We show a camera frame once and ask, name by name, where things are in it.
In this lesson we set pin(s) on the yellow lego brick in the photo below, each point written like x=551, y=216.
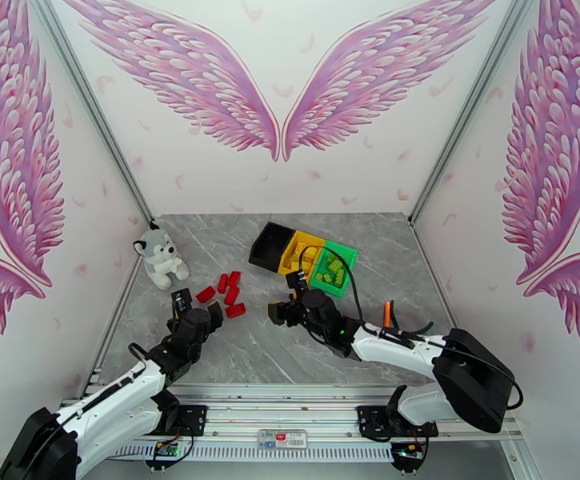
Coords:
x=293, y=264
x=310, y=253
x=308, y=266
x=297, y=252

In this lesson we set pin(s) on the yellow plastic container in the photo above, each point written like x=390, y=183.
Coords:
x=314, y=239

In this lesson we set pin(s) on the white label sticker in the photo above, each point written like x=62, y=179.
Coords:
x=282, y=439

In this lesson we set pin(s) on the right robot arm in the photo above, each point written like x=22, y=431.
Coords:
x=399, y=351

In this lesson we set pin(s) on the aluminium frame post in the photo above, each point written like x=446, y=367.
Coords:
x=89, y=103
x=473, y=103

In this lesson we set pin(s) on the grey husky plush toy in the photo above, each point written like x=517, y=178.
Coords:
x=159, y=263

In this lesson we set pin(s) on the aluminium mounting rail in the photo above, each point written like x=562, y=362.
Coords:
x=279, y=413

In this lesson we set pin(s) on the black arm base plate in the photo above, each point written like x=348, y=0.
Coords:
x=369, y=421
x=194, y=418

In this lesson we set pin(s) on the small circuit board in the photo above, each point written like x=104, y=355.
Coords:
x=409, y=449
x=164, y=449

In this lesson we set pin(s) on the red lego brick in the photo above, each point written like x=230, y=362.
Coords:
x=205, y=294
x=223, y=283
x=231, y=295
x=234, y=278
x=235, y=310

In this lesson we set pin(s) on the black plastic container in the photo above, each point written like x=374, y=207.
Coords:
x=269, y=243

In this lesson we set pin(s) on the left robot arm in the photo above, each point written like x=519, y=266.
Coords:
x=114, y=398

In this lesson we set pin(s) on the lime green six-stud lego brick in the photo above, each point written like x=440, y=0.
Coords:
x=335, y=266

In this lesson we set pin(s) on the green plastic container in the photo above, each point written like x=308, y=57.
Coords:
x=327, y=290

